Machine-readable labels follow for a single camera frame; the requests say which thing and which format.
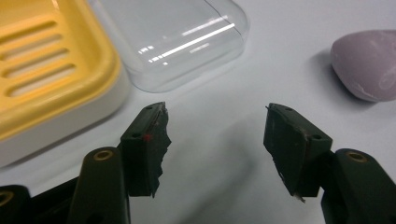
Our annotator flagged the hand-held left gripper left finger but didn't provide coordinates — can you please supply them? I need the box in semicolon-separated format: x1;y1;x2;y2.
67;101;172;224

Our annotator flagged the yellow and white soap dish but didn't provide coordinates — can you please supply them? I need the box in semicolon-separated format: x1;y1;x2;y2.
0;0;132;168

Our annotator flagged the purple soap bar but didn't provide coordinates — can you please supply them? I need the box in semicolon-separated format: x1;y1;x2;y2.
330;29;396;103

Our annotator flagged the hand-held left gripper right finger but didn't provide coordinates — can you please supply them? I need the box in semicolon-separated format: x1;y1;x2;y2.
262;103;396;224

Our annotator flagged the clear plastic soap dish lid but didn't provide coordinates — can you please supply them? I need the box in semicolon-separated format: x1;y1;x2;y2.
88;0;251;93

